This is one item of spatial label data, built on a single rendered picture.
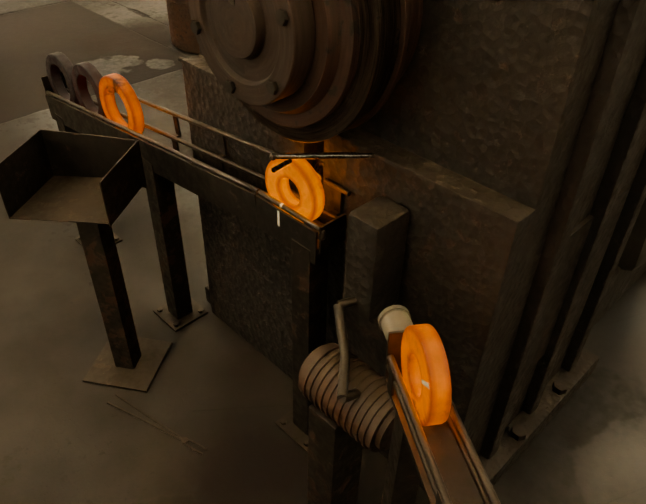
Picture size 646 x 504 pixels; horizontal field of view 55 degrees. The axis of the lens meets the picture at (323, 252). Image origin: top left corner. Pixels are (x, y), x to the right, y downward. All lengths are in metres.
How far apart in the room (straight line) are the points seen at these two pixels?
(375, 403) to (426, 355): 0.28
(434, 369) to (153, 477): 1.01
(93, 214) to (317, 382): 0.68
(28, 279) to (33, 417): 0.63
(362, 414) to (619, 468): 0.92
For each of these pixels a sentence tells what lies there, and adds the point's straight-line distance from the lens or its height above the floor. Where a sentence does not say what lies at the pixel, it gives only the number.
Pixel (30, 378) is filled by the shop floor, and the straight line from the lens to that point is 2.06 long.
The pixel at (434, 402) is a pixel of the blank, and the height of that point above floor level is 0.73.
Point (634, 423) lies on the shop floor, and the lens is 2.02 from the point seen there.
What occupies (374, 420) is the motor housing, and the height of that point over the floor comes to 0.51.
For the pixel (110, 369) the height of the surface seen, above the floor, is 0.01.
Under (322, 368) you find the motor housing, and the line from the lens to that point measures 1.23.
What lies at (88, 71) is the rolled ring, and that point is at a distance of 1.98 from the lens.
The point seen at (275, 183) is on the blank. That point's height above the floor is 0.74.
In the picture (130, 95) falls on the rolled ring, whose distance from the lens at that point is 1.80.
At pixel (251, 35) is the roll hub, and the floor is 1.11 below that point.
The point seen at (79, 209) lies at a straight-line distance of 1.59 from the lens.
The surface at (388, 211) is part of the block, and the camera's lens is 1.16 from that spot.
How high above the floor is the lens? 1.45
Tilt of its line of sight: 38 degrees down
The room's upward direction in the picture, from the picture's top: 2 degrees clockwise
